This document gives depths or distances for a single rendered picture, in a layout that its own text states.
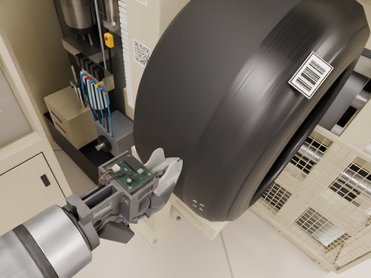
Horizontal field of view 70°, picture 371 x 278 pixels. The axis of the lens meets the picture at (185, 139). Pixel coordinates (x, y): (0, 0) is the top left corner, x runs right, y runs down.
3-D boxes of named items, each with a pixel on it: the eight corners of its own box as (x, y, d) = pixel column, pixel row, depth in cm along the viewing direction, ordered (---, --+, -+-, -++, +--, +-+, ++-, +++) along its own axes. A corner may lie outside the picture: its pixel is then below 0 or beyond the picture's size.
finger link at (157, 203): (181, 188, 44) (141, 220, 39) (179, 193, 45) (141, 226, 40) (161, 171, 46) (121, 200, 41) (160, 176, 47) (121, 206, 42)
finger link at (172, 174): (198, 152, 45) (159, 181, 39) (191, 174, 49) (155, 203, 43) (185, 142, 46) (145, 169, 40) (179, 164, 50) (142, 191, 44)
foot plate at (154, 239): (125, 219, 169) (125, 217, 168) (156, 193, 184) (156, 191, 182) (154, 249, 159) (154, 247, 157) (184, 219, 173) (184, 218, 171)
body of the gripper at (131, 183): (164, 176, 38) (90, 231, 30) (158, 208, 44) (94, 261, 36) (129, 146, 41) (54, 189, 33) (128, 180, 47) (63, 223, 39)
